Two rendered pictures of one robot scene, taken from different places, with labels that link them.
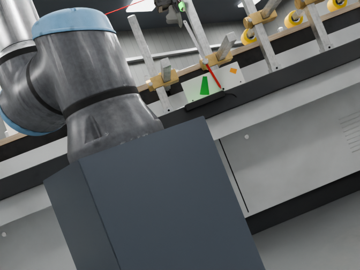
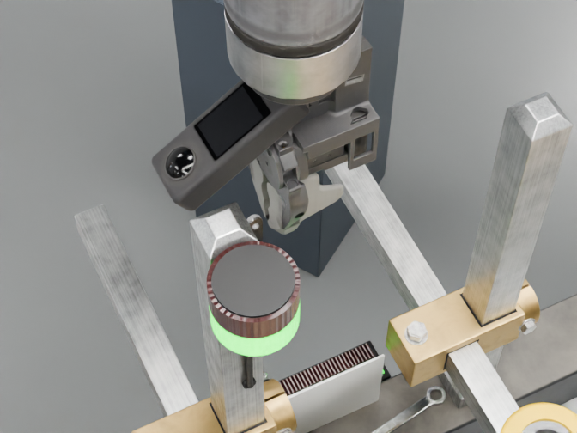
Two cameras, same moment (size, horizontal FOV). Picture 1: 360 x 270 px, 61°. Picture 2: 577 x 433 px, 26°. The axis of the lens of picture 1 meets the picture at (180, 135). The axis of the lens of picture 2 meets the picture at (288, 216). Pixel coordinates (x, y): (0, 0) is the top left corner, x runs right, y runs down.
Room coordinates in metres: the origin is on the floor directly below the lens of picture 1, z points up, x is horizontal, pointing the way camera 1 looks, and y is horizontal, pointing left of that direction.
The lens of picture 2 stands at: (1.74, -0.38, 1.86)
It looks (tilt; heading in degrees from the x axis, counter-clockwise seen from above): 57 degrees down; 157
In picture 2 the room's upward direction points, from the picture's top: straight up
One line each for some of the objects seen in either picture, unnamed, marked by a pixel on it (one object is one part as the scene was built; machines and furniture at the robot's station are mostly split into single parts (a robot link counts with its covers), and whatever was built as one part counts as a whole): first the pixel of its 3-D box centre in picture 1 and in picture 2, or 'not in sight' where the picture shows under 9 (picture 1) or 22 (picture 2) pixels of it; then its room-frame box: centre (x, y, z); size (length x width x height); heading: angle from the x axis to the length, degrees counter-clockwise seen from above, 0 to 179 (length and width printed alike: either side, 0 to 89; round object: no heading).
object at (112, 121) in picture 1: (110, 125); not in sight; (0.59, 0.12, 0.65); 0.19 x 0.19 x 0.10
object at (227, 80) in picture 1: (213, 82); (260, 430); (1.29, -0.21, 0.75); 0.26 x 0.01 x 0.10; 93
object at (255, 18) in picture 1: (259, 18); not in sight; (1.33, -0.52, 0.94); 0.13 x 0.06 x 0.05; 93
